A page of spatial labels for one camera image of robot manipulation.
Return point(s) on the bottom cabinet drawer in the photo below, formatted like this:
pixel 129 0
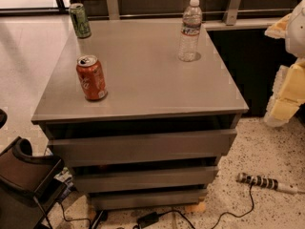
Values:
pixel 130 201

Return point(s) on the cabinet drawer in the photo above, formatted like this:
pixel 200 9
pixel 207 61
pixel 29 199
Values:
pixel 130 201
pixel 112 182
pixel 92 151

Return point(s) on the right metal bracket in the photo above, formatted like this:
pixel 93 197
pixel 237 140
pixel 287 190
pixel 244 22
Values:
pixel 230 15

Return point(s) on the green soda can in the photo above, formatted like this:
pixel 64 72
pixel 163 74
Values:
pixel 80 20

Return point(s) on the clear plastic water bottle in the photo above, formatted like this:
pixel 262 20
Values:
pixel 190 30

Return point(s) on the striped black white wand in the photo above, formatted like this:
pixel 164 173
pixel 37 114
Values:
pixel 269 183

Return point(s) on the left metal bracket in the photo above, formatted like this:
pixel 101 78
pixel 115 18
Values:
pixel 113 9

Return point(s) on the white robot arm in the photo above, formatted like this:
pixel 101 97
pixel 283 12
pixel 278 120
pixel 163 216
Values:
pixel 295 40

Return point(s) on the metal bracket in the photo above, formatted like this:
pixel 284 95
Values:
pixel 113 9
pixel 230 15

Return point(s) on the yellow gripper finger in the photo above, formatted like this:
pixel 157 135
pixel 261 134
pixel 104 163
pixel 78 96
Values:
pixel 279 29
pixel 288 94

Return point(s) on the red coke can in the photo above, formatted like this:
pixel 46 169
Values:
pixel 91 77

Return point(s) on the middle cabinet drawer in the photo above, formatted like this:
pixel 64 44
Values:
pixel 112 182

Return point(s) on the black power adapter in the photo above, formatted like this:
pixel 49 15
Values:
pixel 148 220

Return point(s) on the grey drawer cabinet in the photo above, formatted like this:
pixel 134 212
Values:
pixel 150 91

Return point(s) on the top cabinet drawer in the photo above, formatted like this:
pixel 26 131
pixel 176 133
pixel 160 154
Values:
pixel 92 151

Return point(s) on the black office chair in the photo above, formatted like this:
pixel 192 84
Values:
pixel 27 175

